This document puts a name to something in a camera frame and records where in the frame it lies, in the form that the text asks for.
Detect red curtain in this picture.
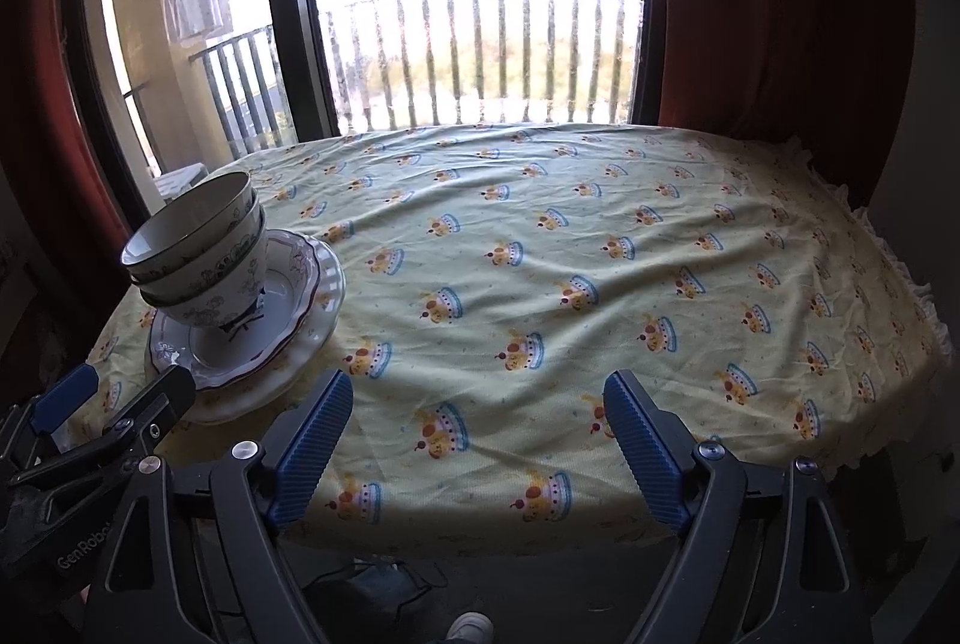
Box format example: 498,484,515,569
16,0,128,256
659,0,916,206

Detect floral ceramic bowl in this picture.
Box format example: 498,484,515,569
153,230,268,327
121,171,256,284

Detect white outdoor unit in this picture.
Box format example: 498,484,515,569
153,163,208,202

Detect balcony railing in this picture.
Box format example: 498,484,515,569
122,0,648,167

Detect black window frame post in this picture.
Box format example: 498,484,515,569
268,0,338,140

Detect white shoe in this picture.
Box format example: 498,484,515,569
444,612,494,644

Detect beaded rim yellow flower plate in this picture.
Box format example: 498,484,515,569
164,230,339,405

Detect yellow patterned tablecloth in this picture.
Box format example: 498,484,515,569
67,122,952,558

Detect red curtain left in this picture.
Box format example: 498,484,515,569
16,0,128,256

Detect scalloped yellow flower plate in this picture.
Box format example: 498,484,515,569
179,234,349,428

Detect red curtain right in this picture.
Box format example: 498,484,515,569
659,0,916,206

